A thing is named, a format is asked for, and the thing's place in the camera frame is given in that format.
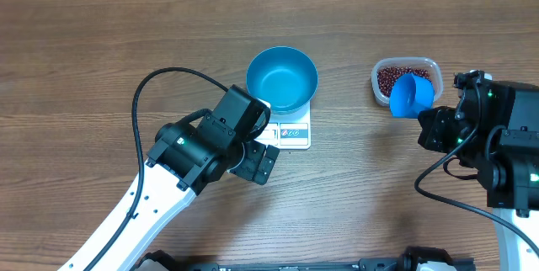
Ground blue plastic measuring scoop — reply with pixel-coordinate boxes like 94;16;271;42
389;73;435;119

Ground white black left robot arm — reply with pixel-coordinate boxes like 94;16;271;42
63;86;280;270

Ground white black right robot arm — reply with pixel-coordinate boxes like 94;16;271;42
414;71;538;270

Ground white digital kitchen scale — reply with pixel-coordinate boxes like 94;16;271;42
256;94;312;150

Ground teal blue bowl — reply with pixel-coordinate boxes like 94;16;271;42
246;46;319;114

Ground clear plastic bean container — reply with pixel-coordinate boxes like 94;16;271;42
371;56;444;107

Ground red adzuki beans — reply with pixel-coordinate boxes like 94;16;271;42
376;66;431;98

